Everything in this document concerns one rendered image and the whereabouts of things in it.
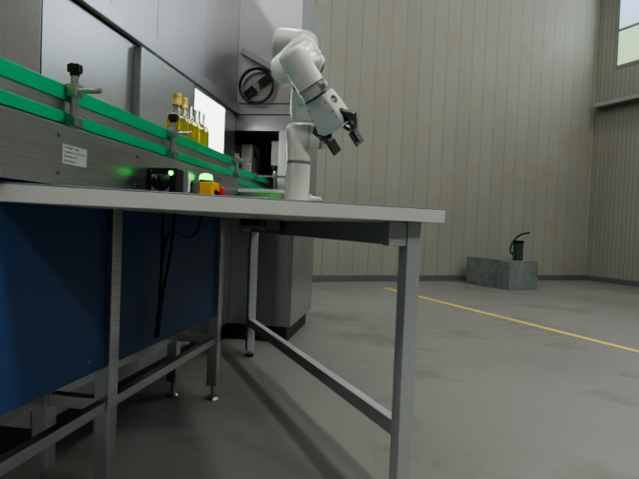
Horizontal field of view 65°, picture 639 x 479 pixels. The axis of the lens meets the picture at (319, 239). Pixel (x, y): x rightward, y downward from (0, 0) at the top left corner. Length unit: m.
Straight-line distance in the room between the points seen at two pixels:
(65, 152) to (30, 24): 0.60
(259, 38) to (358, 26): 3.92
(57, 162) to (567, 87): 8.45
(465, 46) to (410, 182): 2.14
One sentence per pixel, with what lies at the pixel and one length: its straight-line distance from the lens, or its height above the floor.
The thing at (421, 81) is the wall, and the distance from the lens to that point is 7.29.
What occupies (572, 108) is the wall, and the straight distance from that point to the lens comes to 9.12.
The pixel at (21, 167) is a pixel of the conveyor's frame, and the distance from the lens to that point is 1.06.
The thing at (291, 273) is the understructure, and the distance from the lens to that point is 2.93.
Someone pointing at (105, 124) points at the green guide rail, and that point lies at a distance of 1.32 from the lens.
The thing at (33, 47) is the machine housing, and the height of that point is 1.15.
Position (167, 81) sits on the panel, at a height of 1.26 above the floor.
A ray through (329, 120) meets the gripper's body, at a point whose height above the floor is 0.97.
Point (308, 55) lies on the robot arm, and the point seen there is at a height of 1.12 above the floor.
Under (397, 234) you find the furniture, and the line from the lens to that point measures 1.26.
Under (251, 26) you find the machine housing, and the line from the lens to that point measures 3.21.
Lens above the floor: 0.69
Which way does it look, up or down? 1 degrees down
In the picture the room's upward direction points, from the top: 2 degrees clockwise
